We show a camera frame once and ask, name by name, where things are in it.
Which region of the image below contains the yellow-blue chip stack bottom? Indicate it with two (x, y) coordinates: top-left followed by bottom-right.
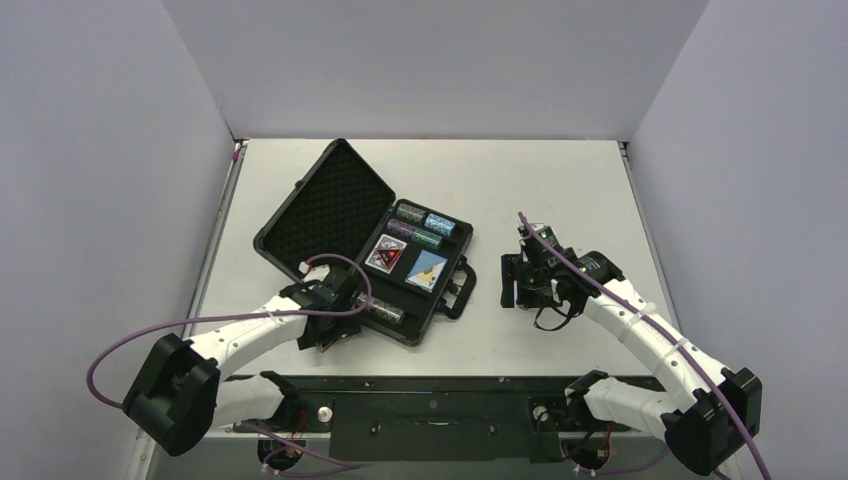
(369, 299), (405, 325)

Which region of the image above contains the blue patterned card deck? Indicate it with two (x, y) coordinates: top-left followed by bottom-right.
(364, 233), (409, 275)

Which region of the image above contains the blue ace card box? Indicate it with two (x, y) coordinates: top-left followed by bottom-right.
(405, 250), (448, 293)

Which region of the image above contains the light blue chip stack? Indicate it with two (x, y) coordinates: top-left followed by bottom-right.
(424, 213), (456, 237)

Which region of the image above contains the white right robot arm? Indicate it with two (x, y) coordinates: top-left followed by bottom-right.
(501, 224), (763, 476)

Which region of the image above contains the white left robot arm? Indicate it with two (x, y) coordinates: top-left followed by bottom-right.
(121, 265), (367, 457)

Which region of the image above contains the black poker set case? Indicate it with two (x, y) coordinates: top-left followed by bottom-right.
(253, 139), (476, 346)

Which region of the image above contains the green chip stack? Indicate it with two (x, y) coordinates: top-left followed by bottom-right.
(410, 228), (443, 251)

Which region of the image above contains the purple chip stack in case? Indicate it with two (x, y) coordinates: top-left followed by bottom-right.
(386, 218), (417, 239)

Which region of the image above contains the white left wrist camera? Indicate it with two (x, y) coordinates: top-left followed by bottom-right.
(298, 262), (331, 282)

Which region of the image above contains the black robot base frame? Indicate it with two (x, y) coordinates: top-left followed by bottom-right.
(225, 374), (670, 465)

